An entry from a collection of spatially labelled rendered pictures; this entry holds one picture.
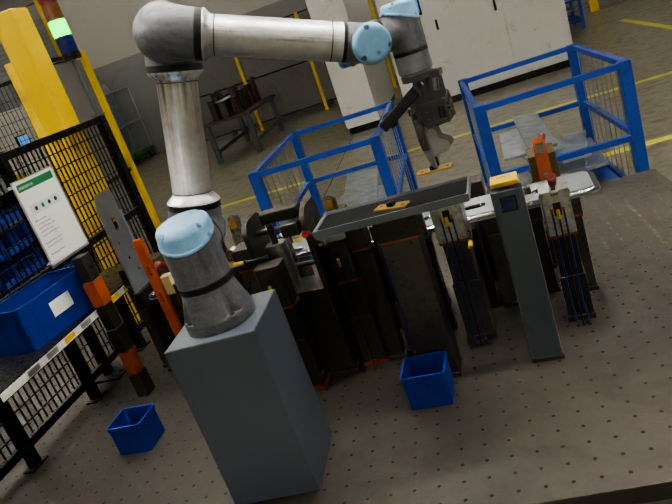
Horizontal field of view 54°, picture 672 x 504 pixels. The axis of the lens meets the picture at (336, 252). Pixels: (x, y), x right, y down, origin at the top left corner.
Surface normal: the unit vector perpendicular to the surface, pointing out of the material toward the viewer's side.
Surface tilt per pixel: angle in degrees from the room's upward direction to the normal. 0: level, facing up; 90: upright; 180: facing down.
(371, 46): 90
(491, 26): 90
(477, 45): 90
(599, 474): 0
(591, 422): 0
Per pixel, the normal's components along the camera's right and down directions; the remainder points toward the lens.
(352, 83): -0.18, 0.38
